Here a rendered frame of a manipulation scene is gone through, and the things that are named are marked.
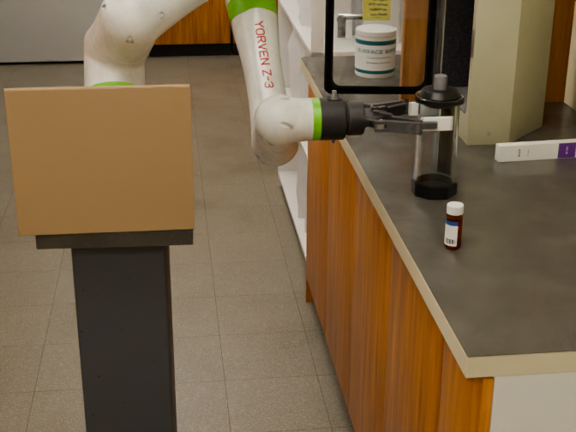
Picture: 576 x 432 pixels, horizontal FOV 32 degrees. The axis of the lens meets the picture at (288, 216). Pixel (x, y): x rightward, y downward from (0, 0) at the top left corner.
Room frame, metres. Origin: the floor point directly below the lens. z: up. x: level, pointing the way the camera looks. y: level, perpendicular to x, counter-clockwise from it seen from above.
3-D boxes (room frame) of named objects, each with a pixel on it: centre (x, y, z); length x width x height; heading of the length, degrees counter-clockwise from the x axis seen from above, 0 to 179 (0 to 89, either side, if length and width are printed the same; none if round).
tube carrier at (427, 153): (2.13, -0.33, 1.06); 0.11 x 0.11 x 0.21
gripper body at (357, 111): (2.11, -0.17, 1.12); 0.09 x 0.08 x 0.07; 97
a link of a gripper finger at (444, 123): (2.07, -0.32, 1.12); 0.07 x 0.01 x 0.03; 97
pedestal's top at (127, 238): (2.06, 0.37, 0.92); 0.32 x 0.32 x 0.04; 5
